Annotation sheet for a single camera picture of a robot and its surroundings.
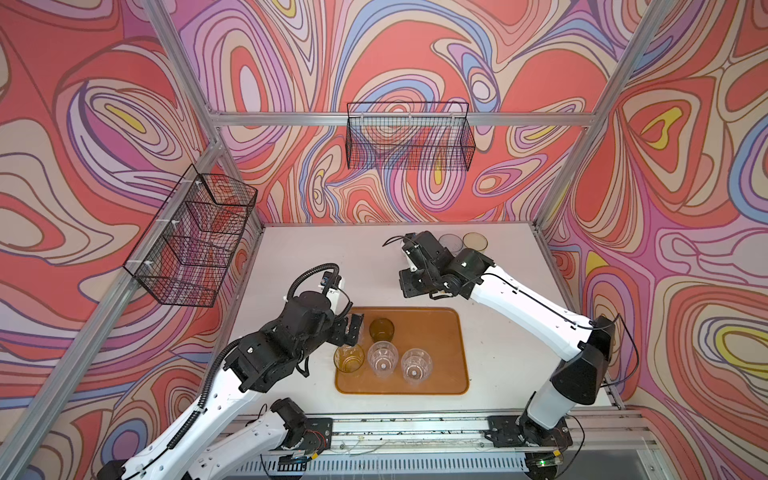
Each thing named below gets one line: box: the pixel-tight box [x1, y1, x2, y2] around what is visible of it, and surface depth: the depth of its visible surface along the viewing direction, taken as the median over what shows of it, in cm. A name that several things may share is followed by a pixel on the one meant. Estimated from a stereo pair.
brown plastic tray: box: [335, 307, 470, 395], surface depth 85 cm
